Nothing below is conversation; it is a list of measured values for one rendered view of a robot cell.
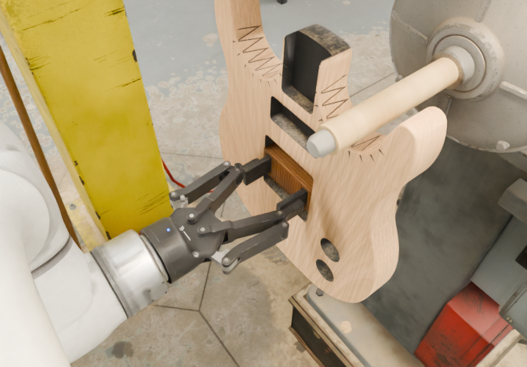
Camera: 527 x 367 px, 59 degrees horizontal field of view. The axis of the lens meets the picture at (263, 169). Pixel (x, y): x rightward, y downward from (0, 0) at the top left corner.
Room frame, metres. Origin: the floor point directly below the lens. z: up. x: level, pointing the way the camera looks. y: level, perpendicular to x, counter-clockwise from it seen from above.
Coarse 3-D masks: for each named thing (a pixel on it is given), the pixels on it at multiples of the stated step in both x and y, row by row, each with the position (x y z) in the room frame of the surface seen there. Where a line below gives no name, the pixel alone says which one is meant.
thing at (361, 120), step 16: (432, 64) 0.42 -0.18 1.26; (448, 64) 0.42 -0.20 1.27; (416, 80) 0.39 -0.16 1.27; (432, 80) 0.39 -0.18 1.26; (448, 80) 0.40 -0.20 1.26; (384, 96) 0.36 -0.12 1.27; (400, 96) 0.36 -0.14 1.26; (416, 96) 0.37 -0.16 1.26; (352, 112) 0.34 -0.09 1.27; (368, 112) 0.34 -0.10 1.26; (384, 112) 0.35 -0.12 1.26; (400, 112) 0.36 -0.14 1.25; (320, 128) 0.32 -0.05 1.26; (336, 128) 0.32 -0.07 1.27; (352, 128) 0.32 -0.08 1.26; (368, 128) 0.33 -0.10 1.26; (336, 144) 0.31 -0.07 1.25; (352, 144) 0.32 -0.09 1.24
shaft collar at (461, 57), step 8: (448, 48) 0.44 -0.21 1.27; (456, 48) 0.44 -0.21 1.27; (440, 56) 0.43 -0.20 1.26; (448, 56) 0.43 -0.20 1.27; (456, 56) 0.42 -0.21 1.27; (464, 56) 0.42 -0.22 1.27; (456, 64) 0.42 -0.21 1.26; (464, 64) 0.42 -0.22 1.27; (472, 64) 0.42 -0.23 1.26; (464, 72) 0.41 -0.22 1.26; (472, 72) 0.42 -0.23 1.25; (456, 80) 0.41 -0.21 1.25; (464, 80) 0.41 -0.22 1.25; (448, 88) 0.42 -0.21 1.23; (456, 88) 0.41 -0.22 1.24
